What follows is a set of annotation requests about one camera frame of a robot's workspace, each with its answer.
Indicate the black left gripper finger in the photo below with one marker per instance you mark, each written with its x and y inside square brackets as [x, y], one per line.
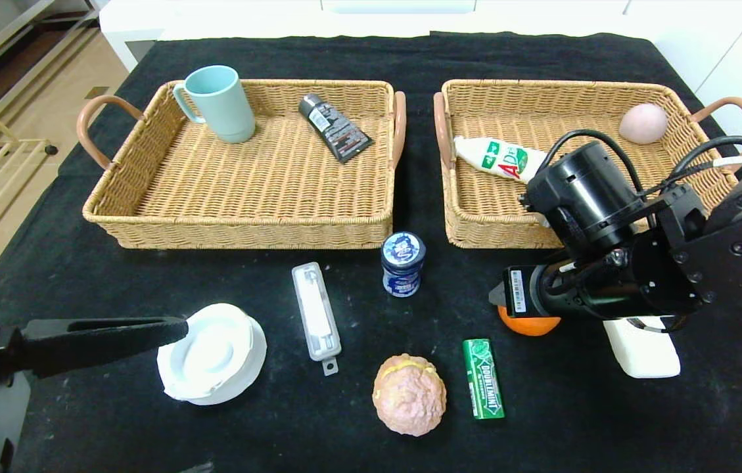
[200, 468]

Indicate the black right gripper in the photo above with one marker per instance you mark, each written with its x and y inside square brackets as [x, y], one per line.
[517, 290]

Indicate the orange fruit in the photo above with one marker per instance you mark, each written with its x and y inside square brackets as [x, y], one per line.
[528, 326]

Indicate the green Doublemint gum pack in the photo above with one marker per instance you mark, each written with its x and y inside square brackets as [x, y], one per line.
[484, 380]

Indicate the blue gum jar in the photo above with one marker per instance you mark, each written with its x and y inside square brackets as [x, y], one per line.
[402, 263]

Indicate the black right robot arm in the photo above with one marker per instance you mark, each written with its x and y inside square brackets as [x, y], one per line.
[739, 263]

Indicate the wicker basket holding milk bottle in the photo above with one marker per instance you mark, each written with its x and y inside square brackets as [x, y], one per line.
[541, 98]

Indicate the wicker basket holding mug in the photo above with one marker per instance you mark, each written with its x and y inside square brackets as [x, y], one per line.
[246, 184]

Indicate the brown lumpy bread bun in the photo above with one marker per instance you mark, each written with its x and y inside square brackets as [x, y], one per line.
[410, 395]

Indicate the white AD milk bottle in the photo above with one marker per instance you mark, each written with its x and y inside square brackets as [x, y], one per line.
[489, 157]

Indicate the white soap bar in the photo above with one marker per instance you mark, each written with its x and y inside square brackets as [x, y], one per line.
[643, 355]

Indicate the white toothbrush case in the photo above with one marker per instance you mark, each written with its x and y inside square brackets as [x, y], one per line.
[316, 315]

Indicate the pink egg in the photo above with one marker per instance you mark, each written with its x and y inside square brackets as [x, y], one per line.
[643, 123]

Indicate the black squeeze tube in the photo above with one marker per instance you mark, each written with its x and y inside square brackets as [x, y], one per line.
[338, 131]

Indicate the teal plastic mug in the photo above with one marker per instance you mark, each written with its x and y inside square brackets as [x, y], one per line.
[223, 105]

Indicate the grey metal shelf frame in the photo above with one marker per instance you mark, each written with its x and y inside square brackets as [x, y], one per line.
[12, 33]

